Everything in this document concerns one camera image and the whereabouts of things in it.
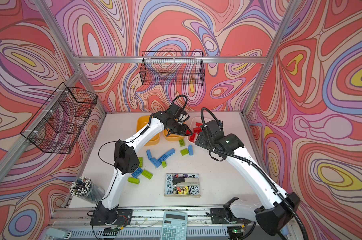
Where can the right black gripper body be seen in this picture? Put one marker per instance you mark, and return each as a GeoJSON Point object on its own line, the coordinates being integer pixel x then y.
{"type": "Point", "coordinates": [204, 141]}

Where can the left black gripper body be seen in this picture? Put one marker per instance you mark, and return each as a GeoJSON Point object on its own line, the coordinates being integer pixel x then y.
{"type": "Point", "coordinates": [179, 129]}

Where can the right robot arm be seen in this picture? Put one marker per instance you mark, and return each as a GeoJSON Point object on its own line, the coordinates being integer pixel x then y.
{"type": "Point", "coordinates": [277, 206]}

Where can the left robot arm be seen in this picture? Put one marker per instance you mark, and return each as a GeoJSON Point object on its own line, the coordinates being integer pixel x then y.
{"type": "Point", "coordinates": [126, 159]}

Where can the right yellow plastic bin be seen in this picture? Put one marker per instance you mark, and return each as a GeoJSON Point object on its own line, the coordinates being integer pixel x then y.
{"type": "Point", "coordinates": [171, 137]}

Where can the yellow plastic bin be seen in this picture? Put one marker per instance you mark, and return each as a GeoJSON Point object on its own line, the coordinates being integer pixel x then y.
{"type": "Point", "coordinates": [148, 133]}
{"type": "Point", "coordinates": [171, 137]}

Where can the green square lego brick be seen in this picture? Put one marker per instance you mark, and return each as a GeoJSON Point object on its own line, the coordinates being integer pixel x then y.
{"type": "Point", "coordinates": [182, 143]}

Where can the white plastic bin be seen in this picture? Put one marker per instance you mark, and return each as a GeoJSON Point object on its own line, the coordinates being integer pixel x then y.
{"type": "Point", "coordinates": [195, 126]}

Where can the left yellow plastic bin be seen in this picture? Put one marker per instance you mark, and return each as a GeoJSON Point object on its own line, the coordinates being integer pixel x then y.
{"type": "Point", "coordinates": [148, 133]}

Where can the long blue lego brick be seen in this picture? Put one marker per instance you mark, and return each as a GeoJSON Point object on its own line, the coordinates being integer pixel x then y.
{"type": "Point", "coordinates": [170, 152]}

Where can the small green lego brick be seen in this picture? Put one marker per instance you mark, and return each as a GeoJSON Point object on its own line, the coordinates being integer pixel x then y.
{"type": "Point", "coordinates": [164, 164]}

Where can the paperback book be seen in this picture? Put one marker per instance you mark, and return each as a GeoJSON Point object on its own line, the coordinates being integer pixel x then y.
{"type": "Point", "coordinates": [182, 185]}

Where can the teal calculator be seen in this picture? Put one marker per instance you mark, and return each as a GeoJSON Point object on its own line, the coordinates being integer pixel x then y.
{"type": "Point", "coordinates": [174, 226]}

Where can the cup of pens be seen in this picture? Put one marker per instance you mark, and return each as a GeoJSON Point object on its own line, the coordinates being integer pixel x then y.
{"type": "Point", "coordinates": [85, 189]}

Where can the white device at front left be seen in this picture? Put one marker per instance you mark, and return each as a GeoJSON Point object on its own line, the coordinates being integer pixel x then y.
{"type": "Point", "coordinates": [57, 234]}

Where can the back black wire basket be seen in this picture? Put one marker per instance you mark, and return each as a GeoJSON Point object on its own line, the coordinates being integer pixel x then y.
{"type": "Point", "coordinates": [172, 68]}

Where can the black wire basket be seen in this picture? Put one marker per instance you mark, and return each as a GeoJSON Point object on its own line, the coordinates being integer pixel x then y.
{"type": "Point", "coordinates": [62, 121]}
{"type": "Point", "coordinates": [172, 68]}

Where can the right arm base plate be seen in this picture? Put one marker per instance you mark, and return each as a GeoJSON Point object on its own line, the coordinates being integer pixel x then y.
{"type": "Point", "coordinates": [224, 216]}

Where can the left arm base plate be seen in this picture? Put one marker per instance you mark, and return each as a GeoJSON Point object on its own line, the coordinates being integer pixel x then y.
{"type": "Point", "coordinates": [119, 218]}

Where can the left black wire basket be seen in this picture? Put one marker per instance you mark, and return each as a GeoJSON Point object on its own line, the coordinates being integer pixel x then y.
{"type": "Point", "coordinates": [62, 121]}

